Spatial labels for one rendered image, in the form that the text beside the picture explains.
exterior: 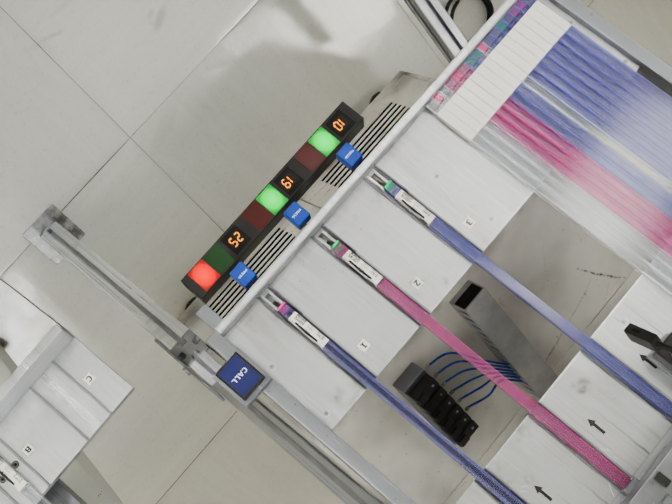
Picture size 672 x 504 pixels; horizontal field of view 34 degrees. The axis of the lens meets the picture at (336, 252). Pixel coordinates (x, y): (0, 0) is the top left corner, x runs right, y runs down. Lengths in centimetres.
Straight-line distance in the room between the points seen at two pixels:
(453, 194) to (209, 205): 82
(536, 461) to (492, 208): 34
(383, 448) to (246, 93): 79
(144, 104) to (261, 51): 26
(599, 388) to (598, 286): 55
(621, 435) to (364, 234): 42
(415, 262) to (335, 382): 19
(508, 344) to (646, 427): 42
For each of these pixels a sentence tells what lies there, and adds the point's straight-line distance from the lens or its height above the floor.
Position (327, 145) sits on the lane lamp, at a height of 66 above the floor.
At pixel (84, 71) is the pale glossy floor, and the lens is 210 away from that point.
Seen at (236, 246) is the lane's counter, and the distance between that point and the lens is 152.
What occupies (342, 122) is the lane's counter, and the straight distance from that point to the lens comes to 156.
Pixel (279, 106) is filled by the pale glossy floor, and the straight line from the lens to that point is 226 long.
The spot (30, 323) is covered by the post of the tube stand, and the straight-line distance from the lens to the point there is 217.
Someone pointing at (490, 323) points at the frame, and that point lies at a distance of 181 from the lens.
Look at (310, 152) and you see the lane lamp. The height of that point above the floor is 65.
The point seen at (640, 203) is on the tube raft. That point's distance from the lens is 154.
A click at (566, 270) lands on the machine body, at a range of 195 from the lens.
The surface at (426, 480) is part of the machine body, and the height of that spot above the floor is 62.
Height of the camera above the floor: 198
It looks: 55 degrees down
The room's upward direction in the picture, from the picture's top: 117 degrees clockwise
